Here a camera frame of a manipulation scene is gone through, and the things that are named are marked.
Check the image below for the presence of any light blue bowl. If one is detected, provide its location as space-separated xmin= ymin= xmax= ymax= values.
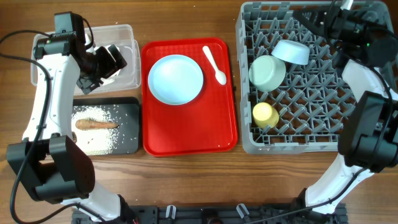
xmin=271 ymin=40 xmax=310 ymax=65

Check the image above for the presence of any brown bread stick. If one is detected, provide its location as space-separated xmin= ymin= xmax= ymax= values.
xmin=75 ymin=119 xmax=119 ymax=130

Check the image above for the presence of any mint green bowl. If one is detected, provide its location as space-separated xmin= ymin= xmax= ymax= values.
xmin=249 ymin=55 xmax=286 ymax=92

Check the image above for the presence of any yellow plastic cup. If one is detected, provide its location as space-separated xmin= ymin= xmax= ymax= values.
xmin=252 ymin=102 xmax=279 ymax=128

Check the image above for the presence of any white plastic spoon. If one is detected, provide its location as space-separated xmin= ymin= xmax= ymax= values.
xmin=202 ymin=45 xmax=226 ymax=85

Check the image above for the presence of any white napkin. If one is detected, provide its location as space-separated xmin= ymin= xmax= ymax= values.
xmin=101 ymin=44 xmax=121 ymax=85

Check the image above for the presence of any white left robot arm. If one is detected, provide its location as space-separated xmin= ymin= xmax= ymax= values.
xmin=6 ymin=12 xmax=140 ymax=223

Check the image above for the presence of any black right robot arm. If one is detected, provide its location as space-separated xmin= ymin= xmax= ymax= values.
xmin=292 ymin=3 xmax=397 ymax=214

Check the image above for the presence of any clear plastic waste bin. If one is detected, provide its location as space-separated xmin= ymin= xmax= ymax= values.
xmin=30 ymin=24 xmax=142 ymax=96

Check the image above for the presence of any black waste tray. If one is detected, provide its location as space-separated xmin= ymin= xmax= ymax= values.
xmin=70 ymin=96 xmax=141 ymax=156

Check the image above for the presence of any grey plastic dishwasher rack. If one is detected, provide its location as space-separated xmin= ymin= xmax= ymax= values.
xmin=236 ymin=1 xmax=356 ymax=154

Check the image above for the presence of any pile of white rice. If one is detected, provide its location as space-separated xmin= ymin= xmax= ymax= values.
xmin=71 ymin=105 xmax=137 ymax=156

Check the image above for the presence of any light blue plate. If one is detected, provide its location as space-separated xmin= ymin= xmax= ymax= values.
xmin=147 ymin=55 xmax=204 ymax=106

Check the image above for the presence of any red plastic tray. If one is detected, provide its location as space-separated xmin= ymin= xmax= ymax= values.
xmin=141 ymin=37 xmax=238 ymax=157

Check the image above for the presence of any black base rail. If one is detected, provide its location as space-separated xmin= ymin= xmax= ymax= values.
xmin=71 ymin=203 xmax=348 ymax=224

